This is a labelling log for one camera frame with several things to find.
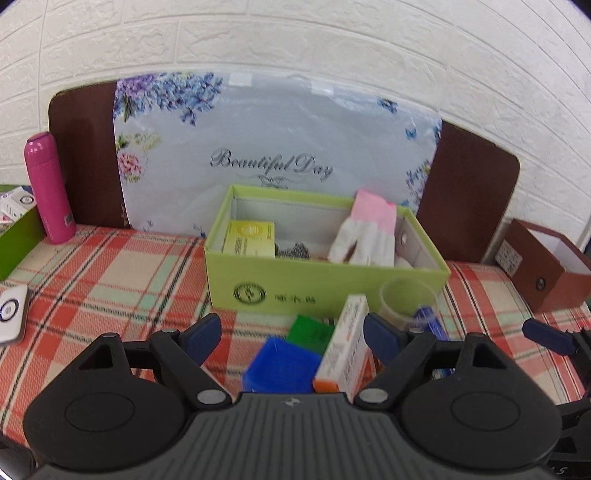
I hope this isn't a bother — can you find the white blue small box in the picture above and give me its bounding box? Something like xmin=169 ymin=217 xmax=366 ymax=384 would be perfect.
xmin=0 ymin=186 xmax=37 ymax=221

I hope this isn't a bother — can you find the blue plastic box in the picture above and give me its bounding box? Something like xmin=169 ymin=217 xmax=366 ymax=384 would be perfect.
xmin=243 ymin=337 xmax=322 ymax=394

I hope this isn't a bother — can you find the yellow green medicine box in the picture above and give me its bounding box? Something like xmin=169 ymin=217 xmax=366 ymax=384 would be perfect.
xmin=222 ymin=220 xmax=276 ymax=257

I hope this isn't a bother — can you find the brown headboard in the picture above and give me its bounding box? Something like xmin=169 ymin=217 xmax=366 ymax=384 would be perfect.
xmin=48 ymin=80 xmax=521 ymax=266

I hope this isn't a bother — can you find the pink bottle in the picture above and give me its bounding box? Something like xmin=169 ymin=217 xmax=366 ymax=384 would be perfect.
xmin=25 ymin=131 xmax=78 ymax=244

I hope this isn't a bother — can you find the clear plastic cup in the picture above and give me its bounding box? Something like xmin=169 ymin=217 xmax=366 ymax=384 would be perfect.
xmin=379 ymin=278 xmax=439 ymax=330

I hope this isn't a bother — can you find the dark blue box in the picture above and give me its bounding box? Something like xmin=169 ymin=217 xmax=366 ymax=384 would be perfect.
xmin=413 ymin=307 xmax=455 ymax=380

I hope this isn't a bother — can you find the plaid mat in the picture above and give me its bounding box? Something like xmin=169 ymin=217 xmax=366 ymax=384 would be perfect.
xmin=0 ymin=224 xmax=591 ymax=462

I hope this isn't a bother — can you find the small green tray box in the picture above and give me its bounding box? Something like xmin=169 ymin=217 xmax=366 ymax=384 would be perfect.
xmin=0 ymin=184 xmax=47 ymax=282

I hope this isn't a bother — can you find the white glove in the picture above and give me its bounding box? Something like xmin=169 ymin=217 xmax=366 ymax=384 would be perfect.
xmin=328 ymin=189 xmax=398 ymax=267

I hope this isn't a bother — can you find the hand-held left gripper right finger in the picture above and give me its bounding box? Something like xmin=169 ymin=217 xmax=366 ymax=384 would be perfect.
xmin=355 ymin=313 xmax=514 ymax=411

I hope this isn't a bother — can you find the orange white medicine box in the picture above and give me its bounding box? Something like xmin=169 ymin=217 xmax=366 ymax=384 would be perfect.
xmin=313 ymin=294 xmax=371 ymax=402

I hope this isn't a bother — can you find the brown shoebox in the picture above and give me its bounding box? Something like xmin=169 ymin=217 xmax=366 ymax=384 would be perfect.
xmin=495 ymin=218 xmax=591 ymax=313

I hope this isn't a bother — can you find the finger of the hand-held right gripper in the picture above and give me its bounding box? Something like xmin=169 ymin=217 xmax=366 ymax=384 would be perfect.
xmin=522 ymin=318 xmax=591 ymax=358

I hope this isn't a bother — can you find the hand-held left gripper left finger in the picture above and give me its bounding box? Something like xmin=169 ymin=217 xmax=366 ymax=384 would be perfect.
xmin=76 ymin=313 xmax=237 ymax=411

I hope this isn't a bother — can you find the large green cardboard box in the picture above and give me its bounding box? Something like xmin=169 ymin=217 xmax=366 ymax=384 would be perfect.
xmin=204 ymin=184 xmax=452 ymax=319

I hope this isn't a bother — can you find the white rounded device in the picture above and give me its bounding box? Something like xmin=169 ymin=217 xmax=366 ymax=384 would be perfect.
xmin=0 ymin=284 xmax=31 ymax=346

